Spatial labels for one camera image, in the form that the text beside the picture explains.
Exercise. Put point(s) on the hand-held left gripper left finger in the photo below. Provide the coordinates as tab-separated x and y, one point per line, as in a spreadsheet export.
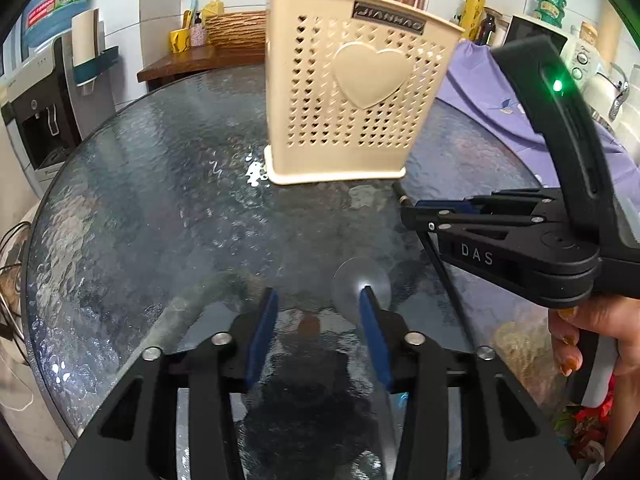
262	330

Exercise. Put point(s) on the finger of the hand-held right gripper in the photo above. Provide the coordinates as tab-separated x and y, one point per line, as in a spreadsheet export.
500	201
450	219

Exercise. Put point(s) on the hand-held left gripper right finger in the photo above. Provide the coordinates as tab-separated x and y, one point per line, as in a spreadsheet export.
375	335

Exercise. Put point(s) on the beige perforated utensil holder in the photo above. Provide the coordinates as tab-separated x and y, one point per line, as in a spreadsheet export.
310	110

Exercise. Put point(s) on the person's right forearm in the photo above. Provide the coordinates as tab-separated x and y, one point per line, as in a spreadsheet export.
625	410

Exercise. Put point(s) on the person's right hand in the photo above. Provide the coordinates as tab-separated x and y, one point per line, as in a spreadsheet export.
625	325

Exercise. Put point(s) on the purple floral cloth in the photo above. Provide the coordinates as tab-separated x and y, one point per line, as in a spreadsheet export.
475	100

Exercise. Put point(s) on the chrome tap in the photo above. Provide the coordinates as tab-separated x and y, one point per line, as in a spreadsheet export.
617	95

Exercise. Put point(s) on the white appliance with knobs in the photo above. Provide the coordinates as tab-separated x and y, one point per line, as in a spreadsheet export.
580	60

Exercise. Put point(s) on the dark glass bottle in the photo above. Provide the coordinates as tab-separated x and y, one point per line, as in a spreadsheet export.
486	30

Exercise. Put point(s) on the white microwave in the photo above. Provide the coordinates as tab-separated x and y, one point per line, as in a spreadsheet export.
525	27

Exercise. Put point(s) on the yellow roll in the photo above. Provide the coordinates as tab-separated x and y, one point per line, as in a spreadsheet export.
472	10

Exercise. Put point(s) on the stack of green bowls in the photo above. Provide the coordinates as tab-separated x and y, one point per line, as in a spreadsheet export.
549	4

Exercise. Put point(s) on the dark wooden vanity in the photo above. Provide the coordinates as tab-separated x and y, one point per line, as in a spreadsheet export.
170	67

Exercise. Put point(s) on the wicker basket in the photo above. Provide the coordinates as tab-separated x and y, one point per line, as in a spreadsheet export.
235	30

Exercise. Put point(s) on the yellow mug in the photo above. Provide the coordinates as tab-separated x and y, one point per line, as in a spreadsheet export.
179	41

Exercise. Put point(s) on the small patterned pump bottle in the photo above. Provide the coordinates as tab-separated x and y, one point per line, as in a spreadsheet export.
198	32

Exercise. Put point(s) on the teal cup holder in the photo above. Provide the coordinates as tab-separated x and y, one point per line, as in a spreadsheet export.
100	65

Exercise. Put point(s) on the water dispenser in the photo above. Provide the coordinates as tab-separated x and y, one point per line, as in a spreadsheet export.
35	110

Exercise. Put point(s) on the yellow pump soap bottle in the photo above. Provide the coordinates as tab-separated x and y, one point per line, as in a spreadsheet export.
214	6

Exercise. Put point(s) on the stack of white paper cups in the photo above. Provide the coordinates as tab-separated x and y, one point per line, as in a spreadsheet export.
84	35

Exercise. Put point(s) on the blue water jug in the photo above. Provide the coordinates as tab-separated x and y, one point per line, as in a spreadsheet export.
50	15

